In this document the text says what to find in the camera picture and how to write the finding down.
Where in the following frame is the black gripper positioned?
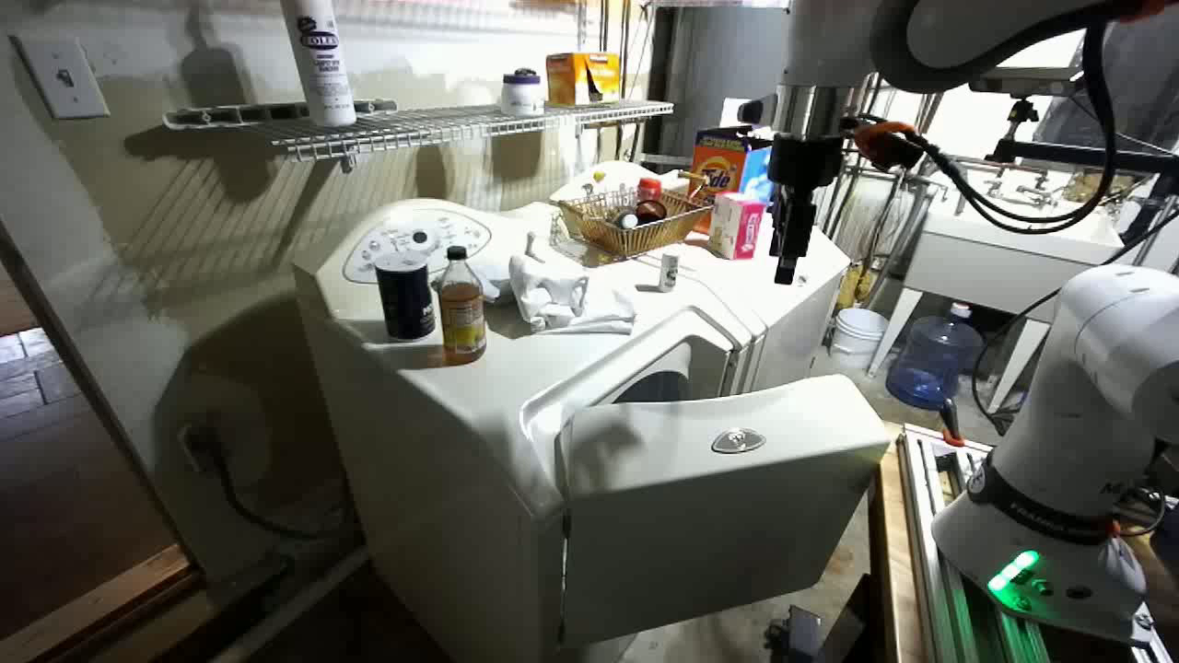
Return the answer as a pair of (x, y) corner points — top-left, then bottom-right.
(768, 80), (853, 286)

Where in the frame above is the blue box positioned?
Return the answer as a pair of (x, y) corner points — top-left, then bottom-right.
(742, 142), (776, 207)

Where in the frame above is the white bucket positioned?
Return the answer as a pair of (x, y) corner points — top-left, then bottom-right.
(830, 307), (891, 377)

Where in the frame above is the orange box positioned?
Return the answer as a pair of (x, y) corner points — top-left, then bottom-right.
(688, 128), (751, 207)

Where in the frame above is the red labelled bottle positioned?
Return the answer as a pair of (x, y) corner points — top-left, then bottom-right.
(635, 178), (672, 230)

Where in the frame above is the wicker basket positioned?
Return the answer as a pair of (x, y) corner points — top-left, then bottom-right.
(558, 182), (715, 263)

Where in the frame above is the blue water jug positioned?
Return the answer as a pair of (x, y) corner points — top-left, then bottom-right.
(883, 301), (988, 412)

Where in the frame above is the white background counter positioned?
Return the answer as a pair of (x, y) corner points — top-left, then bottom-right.
(915, 171), (1153, 323)

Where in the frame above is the crumpled white cloth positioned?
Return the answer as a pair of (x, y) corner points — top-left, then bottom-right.
(501, 237), (641, 339)

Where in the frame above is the yellow box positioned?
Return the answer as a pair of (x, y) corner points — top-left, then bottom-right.
(546, 47), (627, 107)

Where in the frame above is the white dryer door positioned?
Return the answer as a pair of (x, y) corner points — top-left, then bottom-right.
(554, 373), (896, 653)

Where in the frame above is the white tub with dark lid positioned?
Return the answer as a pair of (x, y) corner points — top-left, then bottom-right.
(498, 67), (550, 119)

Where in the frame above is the wooden base board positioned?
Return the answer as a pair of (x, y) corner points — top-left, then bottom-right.
(864, 420), (935, 663)

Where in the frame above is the amber liquid bottle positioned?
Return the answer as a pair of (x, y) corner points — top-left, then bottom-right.
(435, 244), (491, 363)

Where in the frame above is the aluminum robot stand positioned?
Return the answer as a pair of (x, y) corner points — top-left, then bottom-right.
(898, 420), (1179, 663)

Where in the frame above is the dark jar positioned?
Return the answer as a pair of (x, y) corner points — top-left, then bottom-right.
(374, 254), (439, 342)

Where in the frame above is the white front-load dryer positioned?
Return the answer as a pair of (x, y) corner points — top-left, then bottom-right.
(293, 194), (853, 663)

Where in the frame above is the white spray can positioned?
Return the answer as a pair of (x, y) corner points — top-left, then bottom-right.
(281, 0), (360, 128)

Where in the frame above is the black orange wrist camera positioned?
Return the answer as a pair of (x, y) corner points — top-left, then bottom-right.
(844, 119), (927, 178)

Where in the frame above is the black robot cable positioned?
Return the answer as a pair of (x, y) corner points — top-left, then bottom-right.
(908, 15), (1179, 238)

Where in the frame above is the white wire shelf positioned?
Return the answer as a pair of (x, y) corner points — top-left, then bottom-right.
(159, 94), (677, 163)

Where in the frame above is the black power cord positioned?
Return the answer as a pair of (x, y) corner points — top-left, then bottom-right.
(180, 420), (360, 544)

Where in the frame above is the white light switch plate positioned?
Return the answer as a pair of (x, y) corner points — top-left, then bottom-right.
(13, 28), (113, 120)

